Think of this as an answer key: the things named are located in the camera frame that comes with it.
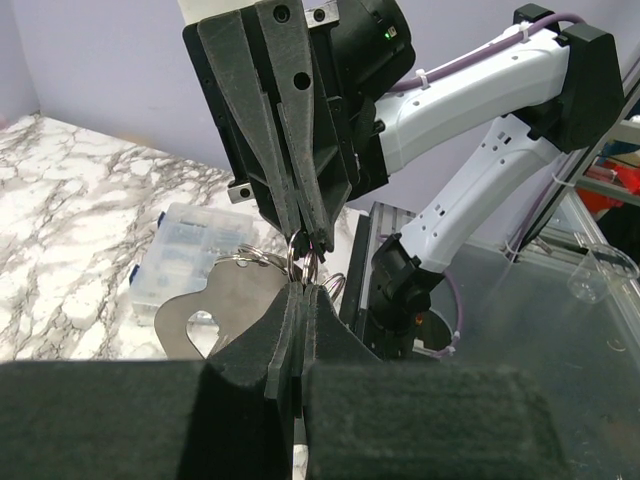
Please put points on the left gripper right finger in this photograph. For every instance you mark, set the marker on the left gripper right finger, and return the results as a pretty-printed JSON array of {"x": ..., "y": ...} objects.
[{"x": 338, "y": 395}]

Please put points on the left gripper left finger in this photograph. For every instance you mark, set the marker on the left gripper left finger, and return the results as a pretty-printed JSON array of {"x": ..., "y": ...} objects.
[{"x": 242, "y": 423}]

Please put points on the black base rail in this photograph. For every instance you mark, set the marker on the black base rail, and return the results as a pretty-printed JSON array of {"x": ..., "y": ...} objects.
[{"x": 371, "y": 230}]

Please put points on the clear plastic parts box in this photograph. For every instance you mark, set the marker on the clear plastic parts box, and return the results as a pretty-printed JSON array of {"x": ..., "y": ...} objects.
[{"x": 187, "y": 241}]

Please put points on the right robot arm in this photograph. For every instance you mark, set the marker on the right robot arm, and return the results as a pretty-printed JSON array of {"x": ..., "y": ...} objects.
[{"x": 548, "y": 85}]

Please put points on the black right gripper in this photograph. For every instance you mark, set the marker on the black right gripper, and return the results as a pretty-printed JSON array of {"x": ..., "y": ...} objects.
[{"x": 292, "y": 92}]

